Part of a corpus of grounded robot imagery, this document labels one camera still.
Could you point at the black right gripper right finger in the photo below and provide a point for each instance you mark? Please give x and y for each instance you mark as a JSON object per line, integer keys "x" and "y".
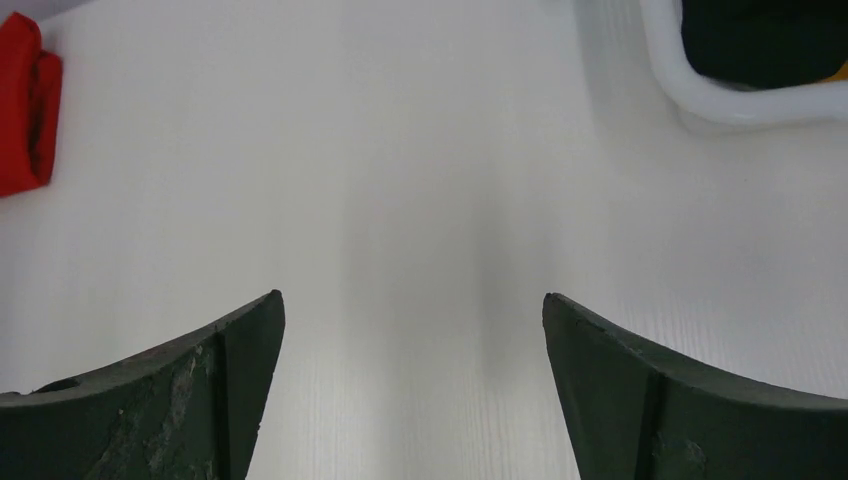
{"x": 635, "y": 409}

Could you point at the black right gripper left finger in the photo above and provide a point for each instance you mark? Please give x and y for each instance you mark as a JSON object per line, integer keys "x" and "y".
{"x": 190, "y": 408}

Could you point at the black t shirt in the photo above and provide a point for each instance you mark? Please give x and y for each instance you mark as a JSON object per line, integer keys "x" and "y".
{"x": 765, "y": 44}

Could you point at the white plastic laundry basket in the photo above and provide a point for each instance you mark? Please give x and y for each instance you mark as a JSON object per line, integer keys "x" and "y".
{"x": 719, "y": 103}

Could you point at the red folded t shirt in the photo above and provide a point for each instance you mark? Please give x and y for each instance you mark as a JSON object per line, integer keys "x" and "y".
{"x": 31, "y": 85}

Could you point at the orange t shirt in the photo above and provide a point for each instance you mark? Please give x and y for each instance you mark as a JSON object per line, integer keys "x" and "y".
{"x": 840, "y": 75}

